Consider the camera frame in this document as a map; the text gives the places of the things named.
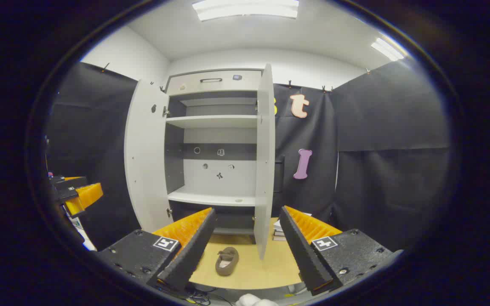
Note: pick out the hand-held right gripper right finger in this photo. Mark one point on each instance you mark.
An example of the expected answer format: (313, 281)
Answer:
(302, 250)

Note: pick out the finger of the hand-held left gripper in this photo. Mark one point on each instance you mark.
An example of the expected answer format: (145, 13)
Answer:
(85, 197)
(70, 182)

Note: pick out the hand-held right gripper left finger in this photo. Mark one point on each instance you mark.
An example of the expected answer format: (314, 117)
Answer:
(192, 250)

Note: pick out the brown fuzzy shoe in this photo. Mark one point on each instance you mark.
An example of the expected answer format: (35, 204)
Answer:
(227, 261)

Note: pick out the white cabinet door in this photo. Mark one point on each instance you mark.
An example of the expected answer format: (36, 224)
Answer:
(265, 161)
(145, 161)

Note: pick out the white shoe cabinet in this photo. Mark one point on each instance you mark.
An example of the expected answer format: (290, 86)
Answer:
(219, 174)

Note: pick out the white cabinet drawer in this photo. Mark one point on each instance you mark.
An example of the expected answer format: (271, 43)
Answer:
(215, 85)

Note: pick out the stack of white books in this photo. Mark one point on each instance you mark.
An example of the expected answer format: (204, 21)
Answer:
(278, 231)

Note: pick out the black backdrop cloth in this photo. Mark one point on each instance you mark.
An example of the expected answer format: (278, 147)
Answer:
(377, 161)

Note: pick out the narrow ceiling light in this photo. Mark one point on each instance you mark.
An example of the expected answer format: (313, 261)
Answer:
(387, 49)

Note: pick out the rectangular ceiling light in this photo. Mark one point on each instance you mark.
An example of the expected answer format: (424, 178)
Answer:
(245, 9)

